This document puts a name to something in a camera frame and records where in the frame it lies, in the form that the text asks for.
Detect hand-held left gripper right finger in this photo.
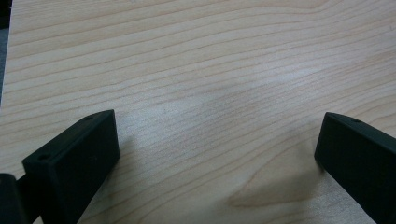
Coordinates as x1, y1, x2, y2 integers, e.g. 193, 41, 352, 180
313, 111, 396, 224

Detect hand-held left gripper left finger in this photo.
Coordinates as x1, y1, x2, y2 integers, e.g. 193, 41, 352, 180
21, 109, 120, 224

